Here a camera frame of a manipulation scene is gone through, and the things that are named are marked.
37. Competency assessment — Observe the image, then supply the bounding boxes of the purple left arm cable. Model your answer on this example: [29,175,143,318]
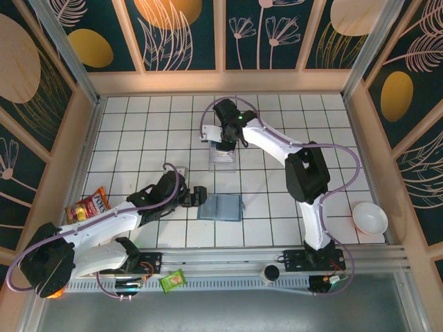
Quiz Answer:
[6,162,181,302]

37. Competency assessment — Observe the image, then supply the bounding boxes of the aluminium frame post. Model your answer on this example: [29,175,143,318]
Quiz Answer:
[27,0,103,107]
[341,0,406,101]

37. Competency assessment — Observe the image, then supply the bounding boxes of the green snack packet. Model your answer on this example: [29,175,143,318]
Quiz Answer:
[159,268,188,295]

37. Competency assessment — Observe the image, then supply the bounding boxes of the white bowl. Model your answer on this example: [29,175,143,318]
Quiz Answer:
[352,202,388,236]

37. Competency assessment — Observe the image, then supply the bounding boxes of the wall panel yellow oval print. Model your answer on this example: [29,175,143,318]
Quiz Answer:
[48,0,138,73]

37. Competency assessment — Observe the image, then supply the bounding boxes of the white slotted cable duct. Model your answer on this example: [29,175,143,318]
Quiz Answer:
[64,276,312,294]

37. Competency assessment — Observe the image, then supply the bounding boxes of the wall panel orange disc leaves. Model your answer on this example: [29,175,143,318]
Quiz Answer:
[120,0,217,72]

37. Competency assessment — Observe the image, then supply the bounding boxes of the small controller board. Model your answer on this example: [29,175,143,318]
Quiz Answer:
[114,280,143,291]
[321,274,349,285]

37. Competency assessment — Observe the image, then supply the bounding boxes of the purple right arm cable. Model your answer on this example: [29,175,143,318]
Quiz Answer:
[199,96,363,297]

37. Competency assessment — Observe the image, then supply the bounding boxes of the red candy bag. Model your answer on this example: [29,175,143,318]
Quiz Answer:
[64,186,111,224]

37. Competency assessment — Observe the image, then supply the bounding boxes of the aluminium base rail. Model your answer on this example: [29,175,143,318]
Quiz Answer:
[74,244,406,277]

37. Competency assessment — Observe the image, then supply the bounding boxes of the black round knob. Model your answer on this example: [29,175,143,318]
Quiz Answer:
[260,264,280,286]

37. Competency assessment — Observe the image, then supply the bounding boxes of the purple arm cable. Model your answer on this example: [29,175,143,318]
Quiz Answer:
[199,96,363,297]
[6,162,181,302]

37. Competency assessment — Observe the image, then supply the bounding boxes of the clear acrylic card stand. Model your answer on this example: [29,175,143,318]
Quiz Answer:
[208,138,239,173]

